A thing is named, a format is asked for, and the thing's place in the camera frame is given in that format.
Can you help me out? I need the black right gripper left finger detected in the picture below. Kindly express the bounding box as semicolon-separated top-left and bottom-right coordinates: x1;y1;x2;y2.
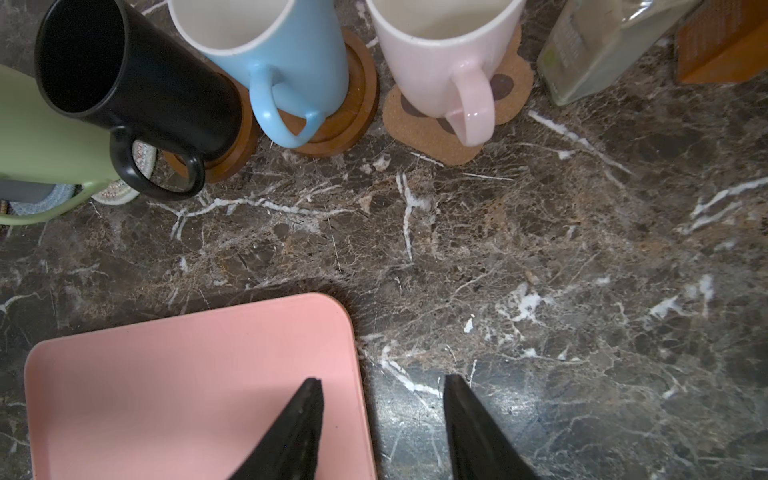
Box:
230;378;324;480

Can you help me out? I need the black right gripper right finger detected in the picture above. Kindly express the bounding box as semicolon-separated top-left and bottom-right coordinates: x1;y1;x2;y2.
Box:
443;374;537;480

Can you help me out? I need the multicolour stitched white coaster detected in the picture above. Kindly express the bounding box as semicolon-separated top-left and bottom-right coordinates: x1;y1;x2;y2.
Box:
92;141;157;206

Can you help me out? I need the brown paw shaped coaster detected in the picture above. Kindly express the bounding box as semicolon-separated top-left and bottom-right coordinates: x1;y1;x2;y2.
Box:
383;27;534;166

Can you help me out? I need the round brown wooden coaster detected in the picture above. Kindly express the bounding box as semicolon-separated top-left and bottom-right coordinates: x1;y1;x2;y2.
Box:
273;21;379;157

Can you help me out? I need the light blue woven coaster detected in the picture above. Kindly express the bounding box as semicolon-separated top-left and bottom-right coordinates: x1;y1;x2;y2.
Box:
9;184;76;216

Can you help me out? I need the pink white mug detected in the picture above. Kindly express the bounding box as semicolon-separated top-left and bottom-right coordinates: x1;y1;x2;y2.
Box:
366;0;526;147

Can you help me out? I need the light blue mug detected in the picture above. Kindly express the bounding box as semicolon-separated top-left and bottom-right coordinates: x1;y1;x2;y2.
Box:
168;0;349;149

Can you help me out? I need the green white mug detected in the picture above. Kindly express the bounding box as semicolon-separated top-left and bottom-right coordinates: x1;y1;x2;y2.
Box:
1;65;119;226

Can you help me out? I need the black mug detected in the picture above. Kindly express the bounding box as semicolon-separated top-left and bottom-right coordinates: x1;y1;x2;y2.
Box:
34;0;243;201

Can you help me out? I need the pink tray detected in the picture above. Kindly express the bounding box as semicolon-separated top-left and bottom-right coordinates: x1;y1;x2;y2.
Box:
24;293;377;479

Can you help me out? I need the clear bottle black cap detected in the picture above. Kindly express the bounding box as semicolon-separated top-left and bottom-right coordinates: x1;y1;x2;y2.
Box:
537;0;698;106

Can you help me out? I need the orange bottle black cap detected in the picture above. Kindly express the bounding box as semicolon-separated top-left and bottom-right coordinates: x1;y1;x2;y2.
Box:
676;0;767;84

